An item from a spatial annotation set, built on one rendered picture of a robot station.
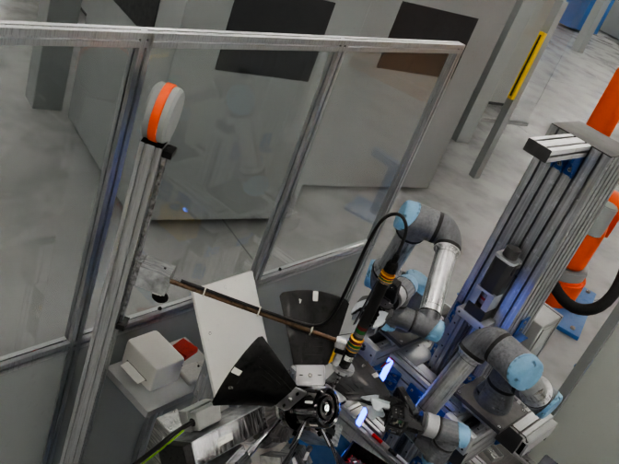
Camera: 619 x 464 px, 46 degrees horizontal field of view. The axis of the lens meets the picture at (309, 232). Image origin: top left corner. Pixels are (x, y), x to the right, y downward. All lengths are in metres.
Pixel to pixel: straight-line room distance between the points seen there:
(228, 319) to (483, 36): 4.78
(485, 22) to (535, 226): 3.97
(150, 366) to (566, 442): 2.34
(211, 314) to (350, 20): 3.12
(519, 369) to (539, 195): 0.75
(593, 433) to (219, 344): 2.28
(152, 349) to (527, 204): 1.45
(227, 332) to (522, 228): 1.20
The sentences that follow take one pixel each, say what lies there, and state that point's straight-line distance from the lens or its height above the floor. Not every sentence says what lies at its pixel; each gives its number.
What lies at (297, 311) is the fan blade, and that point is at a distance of 2.25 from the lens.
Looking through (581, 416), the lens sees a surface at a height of 0.62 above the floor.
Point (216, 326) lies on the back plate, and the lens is 2.26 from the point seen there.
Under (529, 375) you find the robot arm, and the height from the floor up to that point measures 1.46.
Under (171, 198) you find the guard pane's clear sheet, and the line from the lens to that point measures 2.36.
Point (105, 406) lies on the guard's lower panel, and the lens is 2.88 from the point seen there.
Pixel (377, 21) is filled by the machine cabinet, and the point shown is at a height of 1.53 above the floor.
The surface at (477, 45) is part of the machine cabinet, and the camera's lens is 6.66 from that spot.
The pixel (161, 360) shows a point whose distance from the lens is 2.54.
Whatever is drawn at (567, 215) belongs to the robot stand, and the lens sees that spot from 2.76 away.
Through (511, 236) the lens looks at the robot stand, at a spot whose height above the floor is 1.58.
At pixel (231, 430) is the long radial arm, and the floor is 1.13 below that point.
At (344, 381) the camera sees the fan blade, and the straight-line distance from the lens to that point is 2.38.
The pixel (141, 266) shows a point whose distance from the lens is 2.14.
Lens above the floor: 2.63
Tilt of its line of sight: 28 degrees down
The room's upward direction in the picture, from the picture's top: 22 degrees clockwise
